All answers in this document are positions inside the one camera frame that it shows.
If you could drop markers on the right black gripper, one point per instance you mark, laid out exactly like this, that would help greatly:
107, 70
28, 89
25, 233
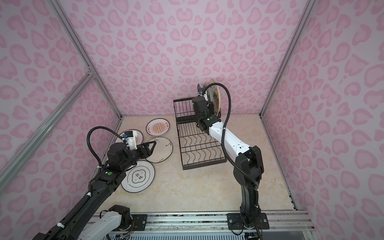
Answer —
212, 107

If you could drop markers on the white plate black cloud outline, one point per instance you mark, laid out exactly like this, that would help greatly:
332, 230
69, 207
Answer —
139, 178

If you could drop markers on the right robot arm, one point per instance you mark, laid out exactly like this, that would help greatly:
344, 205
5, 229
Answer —
246, 160

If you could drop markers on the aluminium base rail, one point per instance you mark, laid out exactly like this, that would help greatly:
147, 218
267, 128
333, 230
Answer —
271, 225

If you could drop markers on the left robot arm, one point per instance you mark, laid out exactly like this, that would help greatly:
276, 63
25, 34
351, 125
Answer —
120, 159

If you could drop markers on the white star cat plate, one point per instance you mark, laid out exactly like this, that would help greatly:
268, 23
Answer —
215, 98

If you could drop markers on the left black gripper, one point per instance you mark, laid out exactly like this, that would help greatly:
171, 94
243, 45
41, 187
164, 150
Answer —
148, 152

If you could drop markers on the cream plum blossom plate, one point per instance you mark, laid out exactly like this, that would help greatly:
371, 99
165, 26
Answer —
162, 151

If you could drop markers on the small orange sunburst plate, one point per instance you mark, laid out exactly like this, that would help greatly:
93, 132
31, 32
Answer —
158, 127

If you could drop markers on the aluminium frame diagonal strut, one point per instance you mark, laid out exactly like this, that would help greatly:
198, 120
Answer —
18, 161

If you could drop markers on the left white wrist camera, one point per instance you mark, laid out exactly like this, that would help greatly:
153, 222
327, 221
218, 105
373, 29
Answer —
129, 138

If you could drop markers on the black wire dish rack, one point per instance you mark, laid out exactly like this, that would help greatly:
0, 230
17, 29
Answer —
197, 149

